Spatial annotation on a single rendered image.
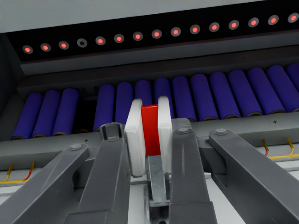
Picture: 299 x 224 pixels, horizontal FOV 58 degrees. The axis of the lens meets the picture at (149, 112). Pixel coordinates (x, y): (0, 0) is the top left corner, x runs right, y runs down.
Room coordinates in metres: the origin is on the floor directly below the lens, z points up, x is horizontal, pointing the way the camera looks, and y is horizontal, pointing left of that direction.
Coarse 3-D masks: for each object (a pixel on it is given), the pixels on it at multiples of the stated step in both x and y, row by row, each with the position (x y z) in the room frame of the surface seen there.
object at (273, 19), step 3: (273, 15) 0.29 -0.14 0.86; (276, 15) 0.29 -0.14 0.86; (270, 18) 0.29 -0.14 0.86; (273, 18) 0.29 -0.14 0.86; (276, 18) 0.29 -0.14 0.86; (270, 21) 0.29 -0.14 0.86; (273, 21) 0.29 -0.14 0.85; (276, 21) 0.29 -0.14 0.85; (270, 24) 0.29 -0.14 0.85; (273, 24) 0.29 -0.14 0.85
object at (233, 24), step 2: (232, 20) 0.29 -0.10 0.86; (234, 20) 0.29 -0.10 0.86; (236, 20) 0.29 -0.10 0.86; (230, 22) 0.29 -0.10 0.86; (232, 22) 0.29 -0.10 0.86; (234, 22) 0.29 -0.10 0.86; (236, 22) 0.29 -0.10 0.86; (238, 22) 0.29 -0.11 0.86; (230, 24) 0.29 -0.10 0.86; (232, 24) 0.29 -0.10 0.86; (234, 24) 0.29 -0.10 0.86; (236, 24) 0.29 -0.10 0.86; (238, 24) 0.29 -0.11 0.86; (230, 26) 0.29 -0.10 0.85; (232, 26) 0.29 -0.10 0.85; (234, 26) 0.29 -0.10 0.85; (236, 26) 0.29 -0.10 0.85; (230, 28) 0.29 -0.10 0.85; (232, 28) 0.29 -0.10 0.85; (234, 28) 0.29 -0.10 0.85
